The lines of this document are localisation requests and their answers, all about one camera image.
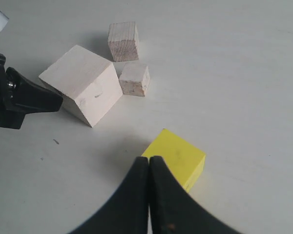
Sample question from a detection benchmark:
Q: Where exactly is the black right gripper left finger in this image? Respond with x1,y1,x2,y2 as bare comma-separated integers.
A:
72,156,148,234

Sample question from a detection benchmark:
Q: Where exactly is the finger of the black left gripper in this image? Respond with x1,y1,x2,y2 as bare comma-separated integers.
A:
6,67,63,114

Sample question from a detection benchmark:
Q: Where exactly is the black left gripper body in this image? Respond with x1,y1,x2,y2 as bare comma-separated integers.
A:
0,54,27,129

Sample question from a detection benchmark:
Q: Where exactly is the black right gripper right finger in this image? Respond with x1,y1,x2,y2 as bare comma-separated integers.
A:
148,156,239,234

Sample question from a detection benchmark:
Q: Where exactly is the yellow block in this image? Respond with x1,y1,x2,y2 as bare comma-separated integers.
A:
142,129,206,192

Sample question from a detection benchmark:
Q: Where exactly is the large wooden cube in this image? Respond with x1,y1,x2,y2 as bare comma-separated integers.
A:
39,45,123,127

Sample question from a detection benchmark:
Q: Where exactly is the small wooden cube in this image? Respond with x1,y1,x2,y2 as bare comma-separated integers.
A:
119,62,150,97

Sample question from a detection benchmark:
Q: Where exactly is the medium wooden cube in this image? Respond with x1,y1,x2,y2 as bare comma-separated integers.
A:
107,21,140,62

